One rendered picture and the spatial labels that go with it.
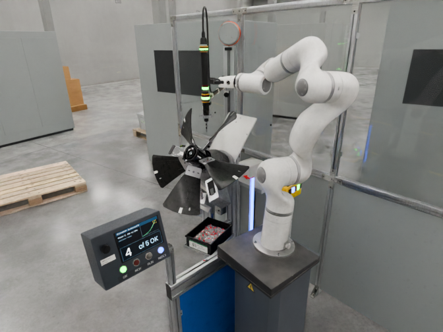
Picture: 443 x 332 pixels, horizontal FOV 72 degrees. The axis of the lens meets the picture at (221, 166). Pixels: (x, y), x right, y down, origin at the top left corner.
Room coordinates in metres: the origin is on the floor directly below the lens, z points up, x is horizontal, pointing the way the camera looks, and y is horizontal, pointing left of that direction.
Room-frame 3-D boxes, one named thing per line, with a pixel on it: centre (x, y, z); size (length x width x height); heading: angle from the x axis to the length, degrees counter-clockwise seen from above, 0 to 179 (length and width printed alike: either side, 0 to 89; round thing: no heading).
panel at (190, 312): (1.33, -0.09, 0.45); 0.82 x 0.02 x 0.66; 133
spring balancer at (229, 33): (2.37, -0.07, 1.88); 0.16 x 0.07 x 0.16; 78
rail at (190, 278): (1.33, -0.09, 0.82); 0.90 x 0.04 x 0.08; 133
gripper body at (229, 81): (1.51, -0.06, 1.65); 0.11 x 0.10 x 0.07; 43
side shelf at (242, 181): (2.12, -0.24, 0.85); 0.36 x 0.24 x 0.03; 43
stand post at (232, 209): (1.99, -0.07, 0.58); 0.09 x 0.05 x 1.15; 43
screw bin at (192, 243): (1.41, 0.07, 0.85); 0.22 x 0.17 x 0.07; 148
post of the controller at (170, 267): (1.04, 0.22, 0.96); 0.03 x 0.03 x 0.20; 43
